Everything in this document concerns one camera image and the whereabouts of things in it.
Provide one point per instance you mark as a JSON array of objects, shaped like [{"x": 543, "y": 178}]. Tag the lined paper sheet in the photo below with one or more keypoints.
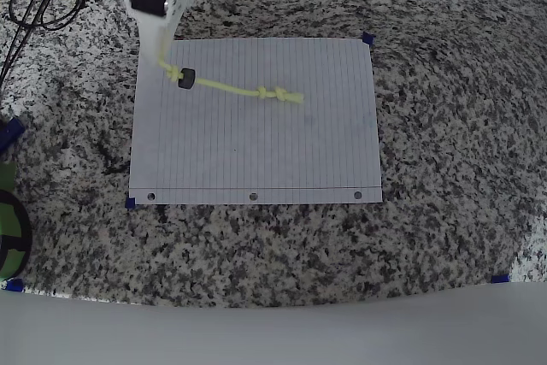
[{"x": 256, "y": 147}]

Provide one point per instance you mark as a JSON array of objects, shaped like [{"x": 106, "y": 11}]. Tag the green flat piece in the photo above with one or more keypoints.
[{"x": 6, "y": 177}]

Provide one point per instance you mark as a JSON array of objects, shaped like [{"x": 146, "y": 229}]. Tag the dark blue tape strip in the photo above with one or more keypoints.
[{"x": 10, "y": 134}]

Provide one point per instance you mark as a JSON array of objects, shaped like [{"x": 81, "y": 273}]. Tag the green black round stand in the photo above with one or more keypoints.
[{"x": 10, "y": 219}]

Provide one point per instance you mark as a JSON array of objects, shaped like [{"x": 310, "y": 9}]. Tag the blue tape piece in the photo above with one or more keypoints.
[
  {"x": 130, "y": 203},
  {"x": 500, "y": 278},
  {"x": 14, "y": 284},
  {"x": 368, "y": 39}
]

